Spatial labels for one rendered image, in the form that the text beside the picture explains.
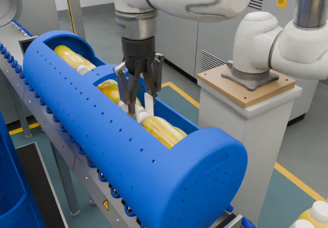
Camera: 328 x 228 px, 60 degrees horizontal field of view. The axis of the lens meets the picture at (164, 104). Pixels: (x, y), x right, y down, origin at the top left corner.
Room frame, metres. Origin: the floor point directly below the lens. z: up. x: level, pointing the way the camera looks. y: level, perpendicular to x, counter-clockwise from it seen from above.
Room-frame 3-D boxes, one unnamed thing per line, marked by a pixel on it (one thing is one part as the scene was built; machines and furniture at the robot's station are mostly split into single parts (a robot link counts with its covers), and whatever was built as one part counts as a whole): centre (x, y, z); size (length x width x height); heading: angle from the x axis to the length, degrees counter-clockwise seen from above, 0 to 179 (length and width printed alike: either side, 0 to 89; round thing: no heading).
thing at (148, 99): (0.62, 0.04, 1.19); 0.03 x 0.01 x 0.07; 39
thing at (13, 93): (1.92, 1.19, 0.31); 0.06 x 0.06 x 0.63; 38
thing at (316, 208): (0.38, -0.34, 1.09); 0.04 x 0.04 x 0.02
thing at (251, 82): (1.11, -0.36, 1.05); 0.22 x 0.18 x 0.06; 35
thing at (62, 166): (1.15, 0.58, 0.31); 0.06 x 0.06 x 0.63; 38
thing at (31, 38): (1.41, 0.70, 1.00); 0.10 x 0.04 x 0.15; 128
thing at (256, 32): (1.09, -0.37, 1.19); 0.18 x 0.16 x 0.22; 47
